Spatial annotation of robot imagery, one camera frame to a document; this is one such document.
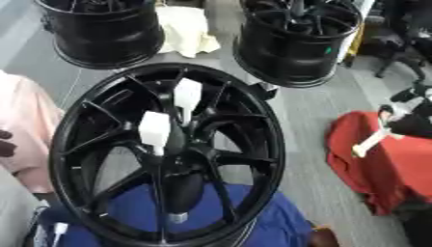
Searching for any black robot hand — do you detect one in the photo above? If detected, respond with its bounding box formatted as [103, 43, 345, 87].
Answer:
[158, 123, 208, 215]

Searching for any white pin with flat head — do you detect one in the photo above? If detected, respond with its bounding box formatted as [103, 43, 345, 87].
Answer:
[136, 111, 173, 157]
[172, 77, 204, 127]

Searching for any large black spoked wheel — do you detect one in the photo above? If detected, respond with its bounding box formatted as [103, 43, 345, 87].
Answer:
[47, 62, 287, 247]

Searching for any black wheel rim green sticker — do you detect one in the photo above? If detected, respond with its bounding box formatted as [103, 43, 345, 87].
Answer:
[230, 0, 365, 89]

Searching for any brown object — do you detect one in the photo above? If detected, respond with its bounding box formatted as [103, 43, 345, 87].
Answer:
[307, 225, 341, 247]

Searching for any cream cloth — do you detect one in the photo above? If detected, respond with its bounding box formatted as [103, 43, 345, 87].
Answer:
[153, 5, 223, 59]

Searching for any person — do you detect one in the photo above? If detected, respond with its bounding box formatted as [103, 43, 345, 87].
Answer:
[0, 69, 67, 195]

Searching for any pale wooden stick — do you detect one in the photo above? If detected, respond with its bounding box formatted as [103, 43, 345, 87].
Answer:
[351, 126, 405, 159]

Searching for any red cloth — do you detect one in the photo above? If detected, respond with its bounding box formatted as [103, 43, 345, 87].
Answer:
[324, 110, 432, 216]

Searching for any black and white device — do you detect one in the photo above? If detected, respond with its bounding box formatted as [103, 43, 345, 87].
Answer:
[376, 80, 432, 140]

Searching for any black office chair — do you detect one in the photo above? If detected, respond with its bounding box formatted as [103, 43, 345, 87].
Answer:
[359, 0, 432, 80]

